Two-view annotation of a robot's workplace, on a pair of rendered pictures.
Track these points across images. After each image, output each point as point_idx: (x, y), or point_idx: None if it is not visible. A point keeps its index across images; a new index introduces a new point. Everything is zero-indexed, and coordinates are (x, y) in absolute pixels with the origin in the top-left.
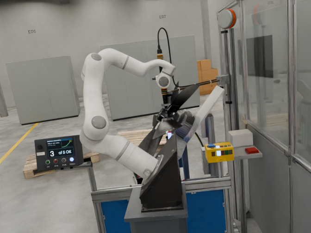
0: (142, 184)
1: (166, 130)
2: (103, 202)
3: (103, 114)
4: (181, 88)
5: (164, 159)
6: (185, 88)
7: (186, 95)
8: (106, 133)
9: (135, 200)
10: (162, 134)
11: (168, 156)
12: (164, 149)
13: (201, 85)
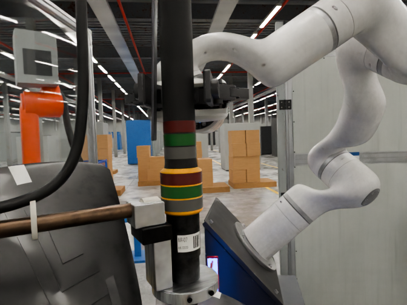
0: (272, 259)
1: (217, 300)
2: None
3: (315, 144)
4: (2, 220)
5: (233, 222)
6: (96, 163)
7: (20, 252)
8: (314, 173)
9: (291, 296)
10: (234, 301)
11: (226, 210)
12: (232, 238)
13: None
